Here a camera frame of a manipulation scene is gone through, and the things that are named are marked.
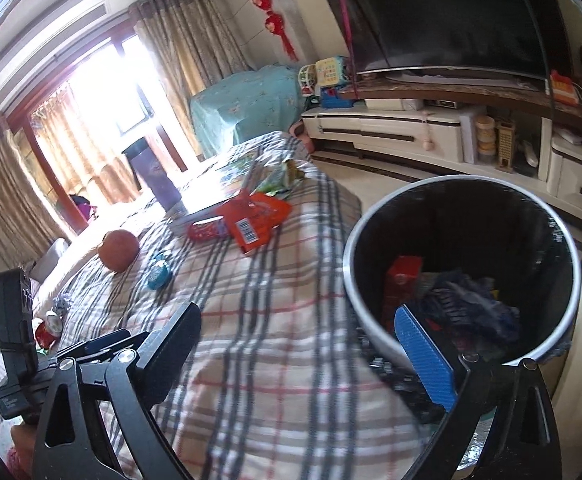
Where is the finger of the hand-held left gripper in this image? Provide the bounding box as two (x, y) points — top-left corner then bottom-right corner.
(38, 329), (149, 362)

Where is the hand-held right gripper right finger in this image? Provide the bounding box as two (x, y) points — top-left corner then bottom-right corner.
(393, 303), (565, 480)

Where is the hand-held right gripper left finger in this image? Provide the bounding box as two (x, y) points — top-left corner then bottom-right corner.
(30, 301), (203, 480)

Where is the dark blue bag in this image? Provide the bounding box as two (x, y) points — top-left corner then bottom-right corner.
(416, 270), (522, 351)

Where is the red carton box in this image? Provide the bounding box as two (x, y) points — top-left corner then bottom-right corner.
(383, 256), (424, 331)

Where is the white round trash bin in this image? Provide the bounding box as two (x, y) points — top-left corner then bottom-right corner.
(343, 175), (582, 366)

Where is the person's left hand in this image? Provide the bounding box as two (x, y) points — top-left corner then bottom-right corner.
(10, 422), (39, 461)

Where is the red can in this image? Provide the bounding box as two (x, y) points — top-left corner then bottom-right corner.
(35, 310), (64, 351)

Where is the grey cushion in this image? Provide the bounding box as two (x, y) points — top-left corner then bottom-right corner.
(28, 237), (72, 286)

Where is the blue plastic clip toy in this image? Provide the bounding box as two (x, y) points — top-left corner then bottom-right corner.
(147, 252), (172, 291)

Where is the red apple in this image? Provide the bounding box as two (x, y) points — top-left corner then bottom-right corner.
(99, 229), (140, 273)

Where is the plaid tablecloth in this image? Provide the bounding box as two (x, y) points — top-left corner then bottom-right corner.
(0, 131), (422, 480)

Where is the beige curtain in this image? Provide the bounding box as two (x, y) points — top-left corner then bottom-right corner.
(0, 115), (72, 271)
(128, 0), (252, 91)

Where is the red snack tube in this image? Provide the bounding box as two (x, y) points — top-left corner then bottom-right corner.
(187, 219), (229, 243)

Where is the dark purple bag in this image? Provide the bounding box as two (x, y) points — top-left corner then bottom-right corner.
(68, 194), (99, 223)

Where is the orange-red snack packet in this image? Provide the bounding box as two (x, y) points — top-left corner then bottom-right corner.
(219, 191), (292, 256)

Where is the purple thermos bottle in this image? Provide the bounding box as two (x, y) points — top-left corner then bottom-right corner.
(122, 136), (184, 213)

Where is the green snack wrapper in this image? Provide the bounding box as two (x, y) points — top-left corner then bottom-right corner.
(258, 159), (306, 197)

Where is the sheer window curtain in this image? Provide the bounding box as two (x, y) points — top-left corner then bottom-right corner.
(31, 40), (172, 201)

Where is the stack of round containers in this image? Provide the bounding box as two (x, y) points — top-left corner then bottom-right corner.
(475, 116), (496, 163)

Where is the white TV stand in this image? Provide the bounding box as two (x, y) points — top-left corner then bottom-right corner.
(301, 77), (582, 211)

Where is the pink stool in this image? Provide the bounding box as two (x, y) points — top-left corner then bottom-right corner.
(288, 121), (316, 153)

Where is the white flat box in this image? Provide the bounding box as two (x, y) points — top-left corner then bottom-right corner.
(365, 97), (424, 111)

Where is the teal cloth-covered furniture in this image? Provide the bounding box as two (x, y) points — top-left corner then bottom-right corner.
(189, 64), (304, 158)

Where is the toy phone with buttons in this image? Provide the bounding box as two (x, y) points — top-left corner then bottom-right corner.
(315, 56), (346, 90)

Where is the ferris wheel toy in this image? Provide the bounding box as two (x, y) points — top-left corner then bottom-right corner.
(298, 65), (318, 98)

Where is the orange toy phone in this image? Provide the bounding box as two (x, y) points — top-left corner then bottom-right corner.
(550, 71), (576, 107)

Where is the black television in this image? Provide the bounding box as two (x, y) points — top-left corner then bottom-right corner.
(316, 0), (560, 81)

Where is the red hanging decoration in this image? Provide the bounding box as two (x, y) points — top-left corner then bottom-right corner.
(231, 0), (299, 63)

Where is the pink strap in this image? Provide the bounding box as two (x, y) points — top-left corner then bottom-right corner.
(332, 0), (362, 103)

